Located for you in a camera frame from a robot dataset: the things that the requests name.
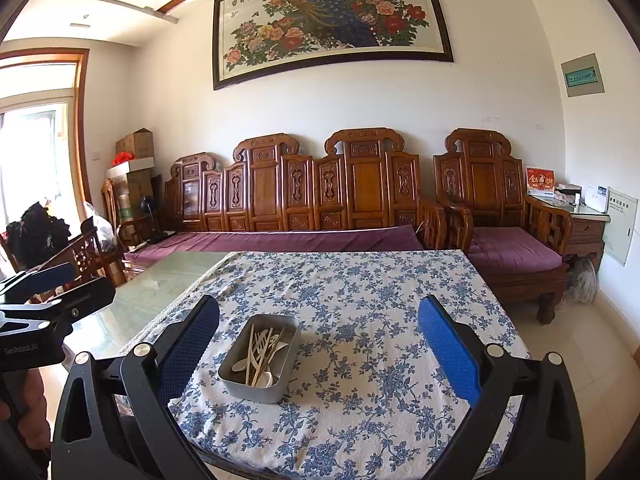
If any carved wooden armchair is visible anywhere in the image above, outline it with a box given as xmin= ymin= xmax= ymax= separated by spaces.
xmin=432 ymin=127 xmax=574 ymax=325

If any purple armchair cushion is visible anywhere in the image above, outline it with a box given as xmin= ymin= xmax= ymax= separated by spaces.
xmin=470 ymin=226 xmax=566 ymax=274

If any white desktop device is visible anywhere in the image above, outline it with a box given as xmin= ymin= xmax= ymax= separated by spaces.
xmin=582 ymin=183 xmax=609 ymax=213

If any white wall cabinet door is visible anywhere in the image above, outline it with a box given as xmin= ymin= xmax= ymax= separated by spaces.
xmin=602 ymin=187 xmax=639 ymax=267

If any wooden dining chair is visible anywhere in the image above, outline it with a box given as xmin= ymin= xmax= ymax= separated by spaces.
xmin=100 ymin=178 xmax=166 ymax=251
xmin=50 ymin=225 xmax=128 ymax=288

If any flat white box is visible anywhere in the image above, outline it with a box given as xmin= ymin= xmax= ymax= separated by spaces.
xmin=106 ymin=156 xmax=156 ymax=180

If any white plastic spoon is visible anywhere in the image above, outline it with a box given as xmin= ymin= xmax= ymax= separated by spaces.
xmin=260 ymin=341 xmax=291 ymax=366
xmin=231 ymin=324 xmax=256 ymax=374

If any white plastic fork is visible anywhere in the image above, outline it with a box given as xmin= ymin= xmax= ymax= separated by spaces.
xmin=254 ymin=330 xmax=275 ymax=361

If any red gift box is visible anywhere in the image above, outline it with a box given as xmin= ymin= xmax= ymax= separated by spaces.
xmin=525 ymin=166 xmax=557 ymax=196

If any person's left hand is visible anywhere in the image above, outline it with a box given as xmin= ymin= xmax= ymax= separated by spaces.
xmin=0 ymin=369 xmax=47 ymax=444

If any blue floral tablecloth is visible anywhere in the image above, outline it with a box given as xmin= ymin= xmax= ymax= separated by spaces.
xmin=122 ymin=249 xmax=532 ymax=480

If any carved wooden sofa bench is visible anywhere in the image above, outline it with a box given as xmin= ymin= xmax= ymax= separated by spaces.
xmin=162 ymin=127 xmax=448 ymax=281

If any wooden side table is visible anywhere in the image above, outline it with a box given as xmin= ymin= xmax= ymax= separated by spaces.
xmin=530 ymin=195 xmax=611 ymax=274

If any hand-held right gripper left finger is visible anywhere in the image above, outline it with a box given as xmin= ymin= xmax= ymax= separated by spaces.
xmin=51 ymin=294 xmax=221 ymax=480

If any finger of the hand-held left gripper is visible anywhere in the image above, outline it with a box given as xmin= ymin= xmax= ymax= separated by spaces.
xmin=49 ymin=277 xmax=117 ymax=330
xmin=0 ymin=262 xmax=77 ymax=306

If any grey metal tray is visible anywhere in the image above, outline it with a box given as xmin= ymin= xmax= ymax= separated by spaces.
xmin=218 ymin=314 xmax=302 ymax=405

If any grey wall electrical panel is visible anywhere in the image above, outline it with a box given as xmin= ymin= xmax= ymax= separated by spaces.
xmin=560 ymin=53 xmax=605 ymax=97

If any framed peacock flower painting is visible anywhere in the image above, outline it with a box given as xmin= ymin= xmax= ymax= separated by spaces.
xmin=212 ymin=0 xmax=455 ymax=92

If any clear plastic floor bag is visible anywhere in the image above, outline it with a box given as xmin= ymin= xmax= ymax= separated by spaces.
xmin=562 ymin=257 xmax=599 ymax=306

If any long purple sofa cushion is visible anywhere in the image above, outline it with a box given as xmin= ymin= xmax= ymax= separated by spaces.
xmin=124 ymin=225 xmax=426 ymax=269

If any black cloth pile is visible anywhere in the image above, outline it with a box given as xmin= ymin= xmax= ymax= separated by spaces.
xmin=5 ymin=201 xmax=71 ymax=273

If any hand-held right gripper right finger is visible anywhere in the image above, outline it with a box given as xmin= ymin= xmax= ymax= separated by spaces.
xmin=417 ymin=295 xmax=588 ymax=480

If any wooden door frame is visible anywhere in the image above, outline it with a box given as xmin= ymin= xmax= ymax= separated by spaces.
xmin=0 ymin=47 xmax=92 ymax=206

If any black desk lamp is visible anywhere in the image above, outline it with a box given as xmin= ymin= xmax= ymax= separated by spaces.
xmin=140 ymin=195 xmax=172 ymax=244

